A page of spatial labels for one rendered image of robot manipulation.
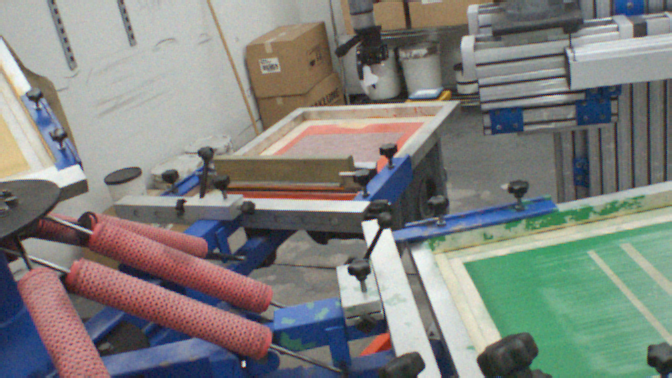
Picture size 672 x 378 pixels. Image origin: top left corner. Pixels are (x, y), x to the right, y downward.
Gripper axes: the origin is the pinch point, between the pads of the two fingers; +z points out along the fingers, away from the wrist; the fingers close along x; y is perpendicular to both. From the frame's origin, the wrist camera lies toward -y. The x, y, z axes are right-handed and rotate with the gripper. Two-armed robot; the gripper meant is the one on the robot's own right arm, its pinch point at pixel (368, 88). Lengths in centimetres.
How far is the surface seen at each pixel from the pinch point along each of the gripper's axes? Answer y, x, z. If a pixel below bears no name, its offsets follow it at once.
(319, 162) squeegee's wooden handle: 12, -61, 0
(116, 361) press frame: 12, -135, 3
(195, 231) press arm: 0, -96, 1
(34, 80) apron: -195, 35, -4
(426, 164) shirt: 22.2, -15.9, 20.1
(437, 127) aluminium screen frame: 29.2, -21.2, 6.4
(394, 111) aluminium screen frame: 8.4, -1.8, 7.6
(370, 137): 7.0, -19.6, 9.6
